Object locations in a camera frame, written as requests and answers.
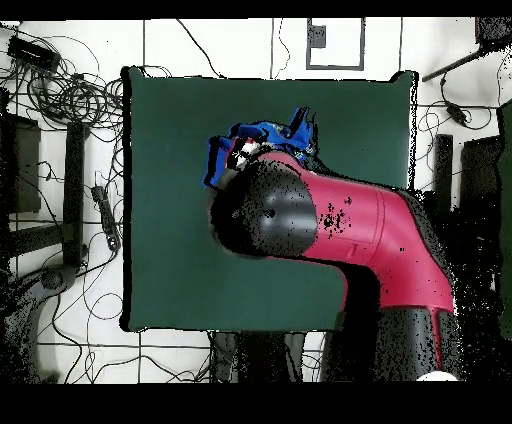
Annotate grey square floor frame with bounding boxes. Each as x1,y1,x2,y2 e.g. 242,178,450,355
306,17,366,72

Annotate black power strip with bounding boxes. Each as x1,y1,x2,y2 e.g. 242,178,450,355
90,184,122,252

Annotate dark flat panel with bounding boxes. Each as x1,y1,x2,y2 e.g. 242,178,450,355
458,135,503,201
0,113,42,215

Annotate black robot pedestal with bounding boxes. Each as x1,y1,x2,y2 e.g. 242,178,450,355
209,330,307,383

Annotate tangled black cables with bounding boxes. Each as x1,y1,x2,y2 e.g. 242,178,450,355
0,31,125,133

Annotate green cloth of neighbouring table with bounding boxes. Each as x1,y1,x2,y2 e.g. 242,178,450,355
495,101,512,341

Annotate black upright bar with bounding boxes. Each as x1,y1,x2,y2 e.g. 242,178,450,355
433,133,454,209
62,121,87,269

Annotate black tripod stand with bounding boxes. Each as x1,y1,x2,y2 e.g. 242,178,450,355
421,16,512,83

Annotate blue printed t-shirt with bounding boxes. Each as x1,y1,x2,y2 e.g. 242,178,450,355
202,105,319,189

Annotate black power adapter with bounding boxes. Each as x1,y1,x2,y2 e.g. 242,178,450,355
445,101,470,126

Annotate dark green table cloth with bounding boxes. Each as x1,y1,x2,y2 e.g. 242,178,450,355
121,64,419,335

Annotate black electronics box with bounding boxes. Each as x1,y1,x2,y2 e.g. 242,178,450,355
6,35,62,73

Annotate dark stand base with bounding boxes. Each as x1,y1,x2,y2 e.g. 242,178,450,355
3,263,79,381

